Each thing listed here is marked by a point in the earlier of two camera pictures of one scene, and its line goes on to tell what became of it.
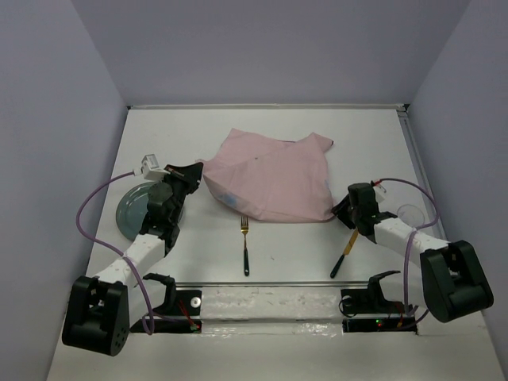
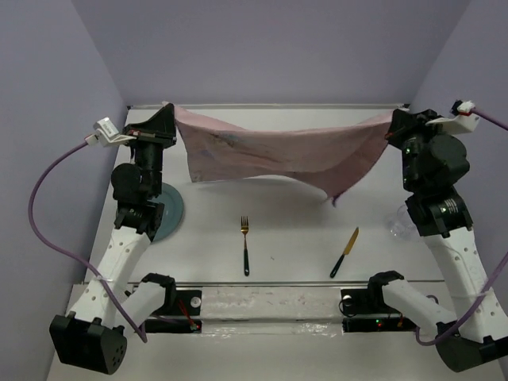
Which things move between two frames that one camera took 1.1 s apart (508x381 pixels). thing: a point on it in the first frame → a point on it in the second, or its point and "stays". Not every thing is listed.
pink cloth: (269, 180) → (332, 155)
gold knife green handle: (345, 252) stays
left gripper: (188, 175) → (158, 130)
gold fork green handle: (244, 228) stays
